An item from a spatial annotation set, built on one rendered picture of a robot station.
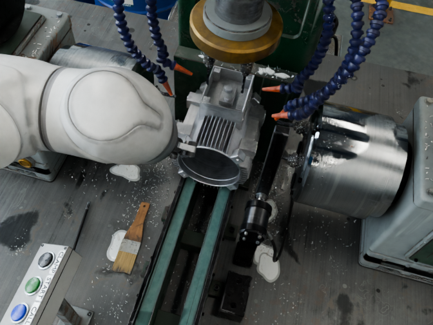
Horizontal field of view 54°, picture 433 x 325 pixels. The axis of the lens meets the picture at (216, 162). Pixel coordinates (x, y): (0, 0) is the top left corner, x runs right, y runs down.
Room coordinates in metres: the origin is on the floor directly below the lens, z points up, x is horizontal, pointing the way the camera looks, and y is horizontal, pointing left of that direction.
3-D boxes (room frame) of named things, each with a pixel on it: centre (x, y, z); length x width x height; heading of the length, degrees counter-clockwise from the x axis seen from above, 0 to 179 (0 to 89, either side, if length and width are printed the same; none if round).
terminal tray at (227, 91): (0.68, -0.01, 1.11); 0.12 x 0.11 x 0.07; 171
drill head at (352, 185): (0.59, -0.33, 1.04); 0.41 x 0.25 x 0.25; 81
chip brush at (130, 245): (0.43, 0.19, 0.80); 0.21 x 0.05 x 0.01; 173
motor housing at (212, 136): (0.64, 0.00, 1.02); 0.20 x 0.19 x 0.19; 171
